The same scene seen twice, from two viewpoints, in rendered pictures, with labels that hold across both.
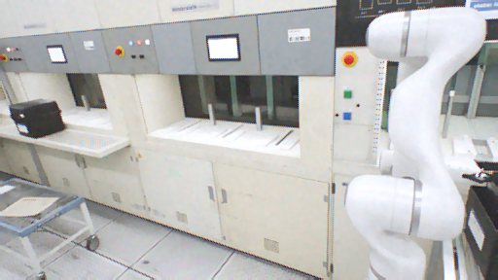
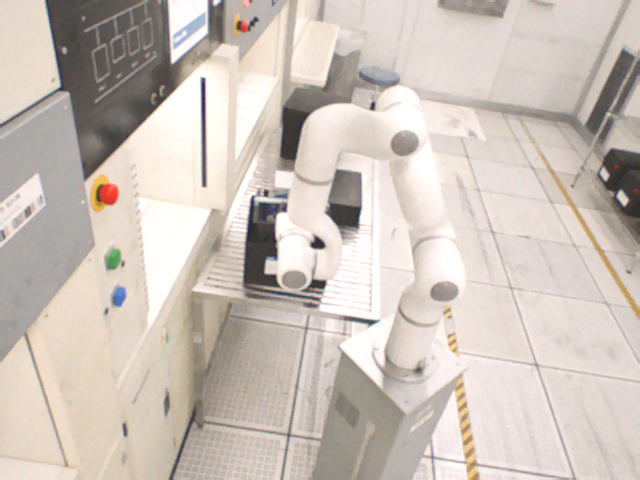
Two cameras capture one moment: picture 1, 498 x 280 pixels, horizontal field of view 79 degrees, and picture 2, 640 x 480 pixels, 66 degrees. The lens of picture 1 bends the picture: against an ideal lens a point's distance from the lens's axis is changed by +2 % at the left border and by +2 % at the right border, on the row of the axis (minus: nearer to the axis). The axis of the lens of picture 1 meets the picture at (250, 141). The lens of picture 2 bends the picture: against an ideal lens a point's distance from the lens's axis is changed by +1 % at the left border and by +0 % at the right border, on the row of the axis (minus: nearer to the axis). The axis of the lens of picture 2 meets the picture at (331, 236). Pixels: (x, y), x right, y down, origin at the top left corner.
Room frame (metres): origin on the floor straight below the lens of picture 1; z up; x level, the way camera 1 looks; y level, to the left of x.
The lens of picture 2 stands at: (1.31, 0.37, 1.85)
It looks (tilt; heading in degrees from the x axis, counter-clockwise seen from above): 36 degrees down; 238
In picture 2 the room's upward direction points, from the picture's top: 10 degrees clockwise
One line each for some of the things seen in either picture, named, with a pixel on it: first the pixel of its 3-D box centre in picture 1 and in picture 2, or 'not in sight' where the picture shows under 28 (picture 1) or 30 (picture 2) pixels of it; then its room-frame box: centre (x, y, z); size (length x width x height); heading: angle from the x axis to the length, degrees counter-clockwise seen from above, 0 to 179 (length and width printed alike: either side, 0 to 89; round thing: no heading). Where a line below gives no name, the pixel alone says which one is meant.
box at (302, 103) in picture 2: not in sight; (315, 127); (0.27, -1.59, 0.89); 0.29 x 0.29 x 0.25; 54
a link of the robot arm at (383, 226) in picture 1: (384, 224); (432, 286); (0.56, -0.30, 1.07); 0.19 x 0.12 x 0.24; 62
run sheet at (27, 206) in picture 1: (28, 205); not in sight; (1.82, 1.57, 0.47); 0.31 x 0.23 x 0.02; 81
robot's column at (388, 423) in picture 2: not in sight; (378, 429); (0.55, -0.33, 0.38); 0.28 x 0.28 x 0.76; 14
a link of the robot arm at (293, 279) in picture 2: (401, 164); (296, 263); (0.86, -0.49, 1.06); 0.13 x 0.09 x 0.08; 67
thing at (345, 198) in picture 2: not in sight; (326, 191); (0.42, -1.13, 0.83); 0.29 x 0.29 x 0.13; 61
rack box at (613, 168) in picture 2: not in sight; (623, 171); (-2.54, -1.61, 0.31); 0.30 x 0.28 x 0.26; 57
